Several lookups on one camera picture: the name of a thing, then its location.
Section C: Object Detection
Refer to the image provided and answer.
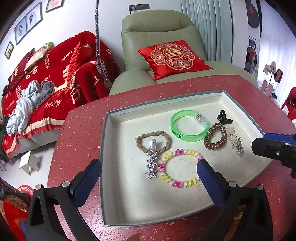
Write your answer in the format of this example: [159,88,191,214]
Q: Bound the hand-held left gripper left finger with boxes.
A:
[26,159,103,241]

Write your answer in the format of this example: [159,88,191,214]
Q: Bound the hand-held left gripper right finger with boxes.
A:
[196,159,274,241]

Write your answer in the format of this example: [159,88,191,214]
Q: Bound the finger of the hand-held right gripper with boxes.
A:
[252,133,296,165]

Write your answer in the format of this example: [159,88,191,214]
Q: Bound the silver pendant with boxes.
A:
[235,137,246,157]

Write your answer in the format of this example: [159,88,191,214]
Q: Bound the pink yellow spiral hair tie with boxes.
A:
[157,149,204,189]

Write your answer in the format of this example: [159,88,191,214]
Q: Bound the clear crystal hair clip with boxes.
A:
[225,125,238,149]

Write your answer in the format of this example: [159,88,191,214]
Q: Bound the brown coil bracelet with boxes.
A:
[203,123,227,151]

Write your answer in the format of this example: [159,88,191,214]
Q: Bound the green translucent bangle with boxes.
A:
[171,109,210,141]

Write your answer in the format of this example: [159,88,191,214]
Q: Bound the black claw hair clip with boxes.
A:
[216,110,233,124]

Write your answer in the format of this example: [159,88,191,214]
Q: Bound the grey jewelry tray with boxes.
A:
[100,90,272,226]

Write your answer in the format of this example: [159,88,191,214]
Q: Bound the silver star hair clip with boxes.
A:
[145,138,159,179]

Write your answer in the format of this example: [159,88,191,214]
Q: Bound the brown braided bracelet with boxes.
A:
[135,131,172,154]

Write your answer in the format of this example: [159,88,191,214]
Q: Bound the red plastic chair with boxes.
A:
[281,87,296,121]

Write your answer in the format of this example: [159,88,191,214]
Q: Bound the small white stool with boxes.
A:
[19,152,41,175]

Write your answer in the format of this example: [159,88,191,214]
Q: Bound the grey sofa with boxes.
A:
[16,128,59,156]

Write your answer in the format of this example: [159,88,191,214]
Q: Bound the shoe rack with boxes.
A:
[261,61,284,100]

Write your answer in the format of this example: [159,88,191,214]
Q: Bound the red bag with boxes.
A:
[0,202,30,241]

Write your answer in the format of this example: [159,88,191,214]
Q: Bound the white washing machine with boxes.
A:
[244,36,260,77]

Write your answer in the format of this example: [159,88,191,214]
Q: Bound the grey crumpled clothes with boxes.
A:
[6,80,55,136]

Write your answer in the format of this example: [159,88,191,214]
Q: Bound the white curtain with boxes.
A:
[260,0,296,105]

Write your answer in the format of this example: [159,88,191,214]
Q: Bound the red blanket covered sofa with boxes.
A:
[0,31,121,160]

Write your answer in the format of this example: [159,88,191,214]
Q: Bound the red satin cushion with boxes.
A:
[65,42,93,93]

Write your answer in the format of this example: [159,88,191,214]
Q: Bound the red embroidered cushion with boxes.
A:
[137,40,213,80]

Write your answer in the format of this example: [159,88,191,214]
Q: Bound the white dryer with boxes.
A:
[245,0,262,37]

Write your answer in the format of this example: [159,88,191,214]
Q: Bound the red pillow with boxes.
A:
[9,48,35,81]

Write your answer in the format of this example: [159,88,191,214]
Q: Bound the gooseneck phone holder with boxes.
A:
[94,0,111,85]

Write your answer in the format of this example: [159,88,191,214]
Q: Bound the photo printed pillow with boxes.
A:
[24,42,53,71]

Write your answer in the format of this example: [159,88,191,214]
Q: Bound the green armchair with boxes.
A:
[109,10,259,96]

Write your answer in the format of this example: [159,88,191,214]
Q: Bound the small black picture frame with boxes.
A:
[5,41,14,60]

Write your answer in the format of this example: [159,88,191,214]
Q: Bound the black photo frame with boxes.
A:
[26,2,43,32]
[14,17,29,45]

